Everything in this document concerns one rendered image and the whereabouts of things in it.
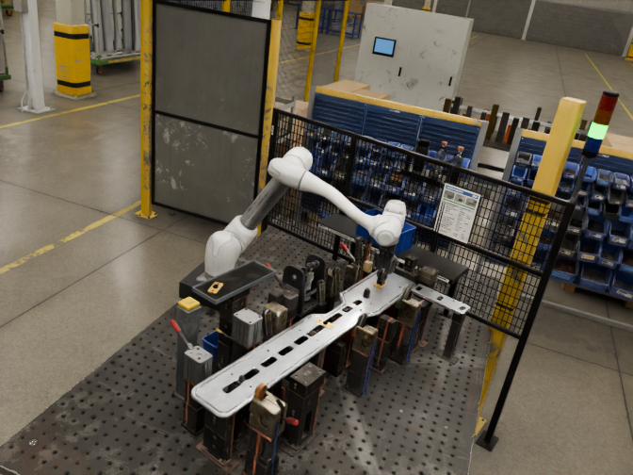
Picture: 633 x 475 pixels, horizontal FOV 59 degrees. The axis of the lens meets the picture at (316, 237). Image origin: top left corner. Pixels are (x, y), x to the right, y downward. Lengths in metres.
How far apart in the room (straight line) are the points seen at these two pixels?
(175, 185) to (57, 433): 3.37
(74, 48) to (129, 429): 8.06
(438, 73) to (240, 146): 4.89
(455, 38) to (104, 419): 7.75
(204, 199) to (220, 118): 0.80
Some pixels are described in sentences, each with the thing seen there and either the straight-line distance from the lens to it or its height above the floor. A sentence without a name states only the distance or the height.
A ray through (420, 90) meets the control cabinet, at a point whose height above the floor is 0.89.
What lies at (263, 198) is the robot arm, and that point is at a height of 1.27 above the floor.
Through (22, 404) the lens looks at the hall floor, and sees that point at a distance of 3.65.
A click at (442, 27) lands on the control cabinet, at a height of 1.83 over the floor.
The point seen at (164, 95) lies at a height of 1.21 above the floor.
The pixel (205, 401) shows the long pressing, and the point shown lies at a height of 1.00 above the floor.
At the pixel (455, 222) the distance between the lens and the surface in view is 3.16.
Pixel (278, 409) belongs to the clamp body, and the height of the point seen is 1.06.
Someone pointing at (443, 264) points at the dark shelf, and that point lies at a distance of 3.16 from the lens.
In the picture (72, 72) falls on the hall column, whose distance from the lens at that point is 9.96.
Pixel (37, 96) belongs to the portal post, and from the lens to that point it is 9.19.
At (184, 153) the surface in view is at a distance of 5.26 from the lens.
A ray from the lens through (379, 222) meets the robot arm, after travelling 2.49.
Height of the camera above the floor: 2.39
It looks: 25 degrees down
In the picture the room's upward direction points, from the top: 8 degrees clockwise
